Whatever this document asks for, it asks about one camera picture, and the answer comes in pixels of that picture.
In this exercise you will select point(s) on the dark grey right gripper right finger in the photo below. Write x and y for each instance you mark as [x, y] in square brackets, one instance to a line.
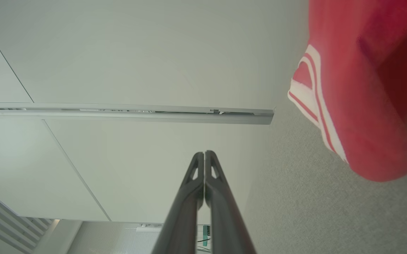
[224, 218]

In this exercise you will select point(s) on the red basketball jersey with number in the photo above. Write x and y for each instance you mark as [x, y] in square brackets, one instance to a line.
[365, 106]

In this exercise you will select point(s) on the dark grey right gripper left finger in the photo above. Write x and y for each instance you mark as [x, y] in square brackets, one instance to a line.
[182, 218]

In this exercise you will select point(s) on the aluminium frame post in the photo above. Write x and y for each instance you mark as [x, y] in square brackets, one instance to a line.
[118, 118]

